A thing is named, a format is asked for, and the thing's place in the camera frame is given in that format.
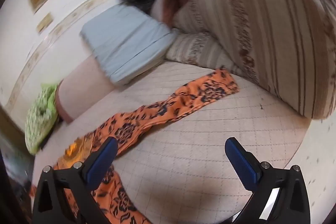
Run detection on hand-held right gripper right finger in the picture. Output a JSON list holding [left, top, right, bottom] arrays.
[[224, 137, 311, 224]]

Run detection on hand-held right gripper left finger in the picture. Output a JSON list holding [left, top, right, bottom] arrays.
[[31, 136, 118, 224]]

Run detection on orange floral pants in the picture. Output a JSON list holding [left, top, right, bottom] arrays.
[[29, 68, 240, 224]]

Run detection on green patterned blanket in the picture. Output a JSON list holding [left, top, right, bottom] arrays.
[[25, 82, 59, 155]]

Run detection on pink bolster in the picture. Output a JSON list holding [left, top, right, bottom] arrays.
[[56, 56, 118, 125]]

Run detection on small striped cushion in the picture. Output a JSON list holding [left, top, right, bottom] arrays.
[[165, 31, 252, 80]]

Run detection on light blue pillow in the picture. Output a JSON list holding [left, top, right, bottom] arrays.
[[79, 5, 179, 86]]

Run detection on large striped cushion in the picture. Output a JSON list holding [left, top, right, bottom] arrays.
[[172, 0, 336, 119]]

